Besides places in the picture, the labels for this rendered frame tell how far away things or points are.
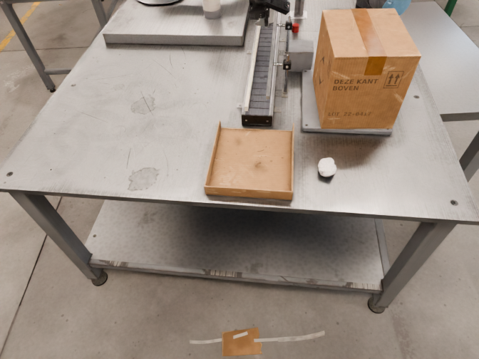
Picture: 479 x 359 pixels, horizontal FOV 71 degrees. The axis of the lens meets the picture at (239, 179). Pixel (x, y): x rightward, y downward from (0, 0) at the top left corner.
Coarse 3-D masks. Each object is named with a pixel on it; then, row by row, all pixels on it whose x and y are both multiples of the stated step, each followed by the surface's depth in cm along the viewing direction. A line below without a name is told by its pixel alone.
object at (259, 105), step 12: (264, 36) 152; (264, 48) 145; (264, 60) 140; (264, 72) 134; (252, 84) 129; (264, 84) 129; (252, 96) 124; (264, 96) 124; (252, 108) 120; (264, 108) 120
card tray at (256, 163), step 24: (216, 144) 113; (240, 144) 115; (264, 144) 115; (288, 144) 114; (216, 168) 109; (240, 168) 108; (264, 168) 108; (288, 168) 107; (216, 192) 101; (240, 192) 100; (264, 192) 98; (288, 192) 97
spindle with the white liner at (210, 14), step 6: (204, 0) 160; (210, 0) 158; (216, 0) 159; (204, 6) 162; (210, 6) 161; (216, 6) 162; (204, 12) 166; (210, 12) 163; (216, 12) 164; (210, 18) 165; (216, 18) 165
